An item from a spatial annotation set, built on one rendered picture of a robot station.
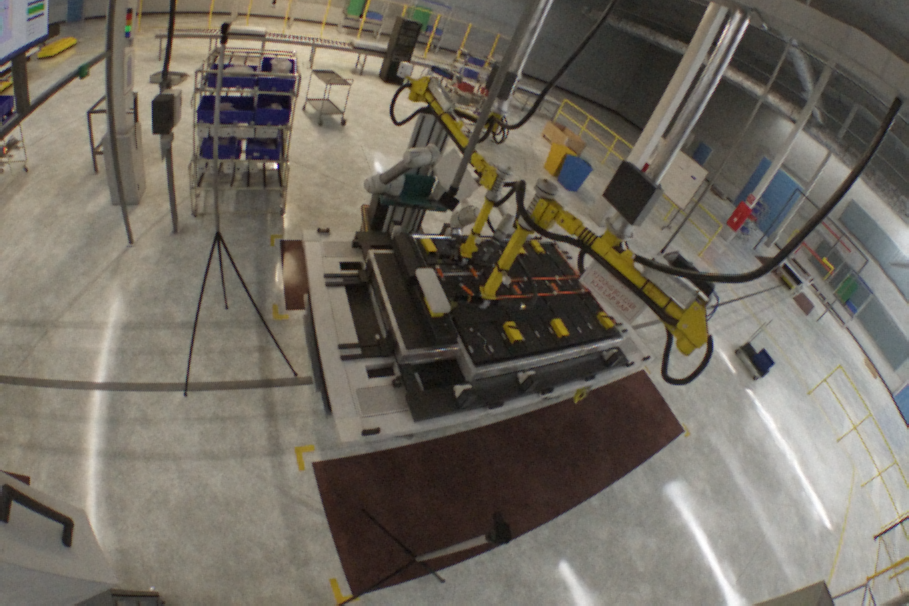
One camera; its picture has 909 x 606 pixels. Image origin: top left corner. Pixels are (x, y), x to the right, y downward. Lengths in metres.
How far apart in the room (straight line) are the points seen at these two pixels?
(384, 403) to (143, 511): 1.90
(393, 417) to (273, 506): 1.15
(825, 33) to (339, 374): 2.74
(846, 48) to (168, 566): 4.05
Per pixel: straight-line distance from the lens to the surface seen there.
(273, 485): 2.78
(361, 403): 2.10
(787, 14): 1.67
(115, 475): 3.08
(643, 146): 7.32
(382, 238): 3.03
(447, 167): 2.62
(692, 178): 10.12
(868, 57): 1.57
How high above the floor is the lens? 2.69
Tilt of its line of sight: 37 degrees down
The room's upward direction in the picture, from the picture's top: 25 degrees clockwise
